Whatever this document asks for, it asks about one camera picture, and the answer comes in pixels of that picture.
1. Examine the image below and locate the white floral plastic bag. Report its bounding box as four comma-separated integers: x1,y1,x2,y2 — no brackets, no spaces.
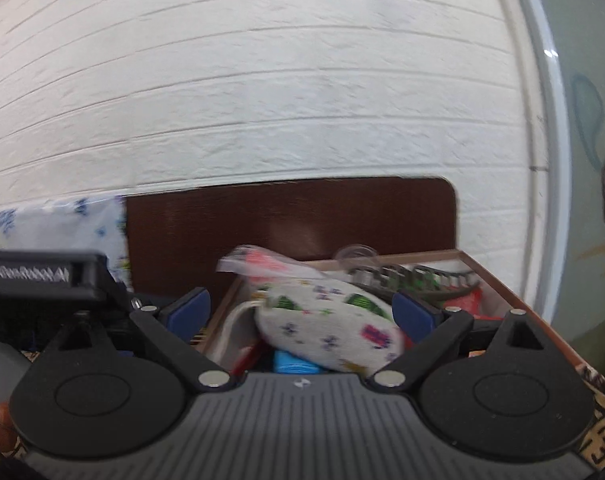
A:
0,195,132,287

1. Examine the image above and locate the dark brown headboard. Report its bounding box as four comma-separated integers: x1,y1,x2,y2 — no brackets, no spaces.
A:
126,177,457,299

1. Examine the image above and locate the white christmas print pouch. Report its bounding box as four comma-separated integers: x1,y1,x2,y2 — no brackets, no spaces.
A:
255,278,405,376

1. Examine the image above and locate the red and silver gift box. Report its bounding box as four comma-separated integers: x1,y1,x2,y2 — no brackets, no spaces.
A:
219,289,481,376

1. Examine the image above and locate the pink item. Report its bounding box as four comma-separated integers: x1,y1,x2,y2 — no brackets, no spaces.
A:
217,245,327,284

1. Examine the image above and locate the brown cardboard box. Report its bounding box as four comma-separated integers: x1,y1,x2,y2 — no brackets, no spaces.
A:
194,248,591,391

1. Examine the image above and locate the leopard letter print cloth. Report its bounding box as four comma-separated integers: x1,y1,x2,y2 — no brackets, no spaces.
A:
0,374,605,479

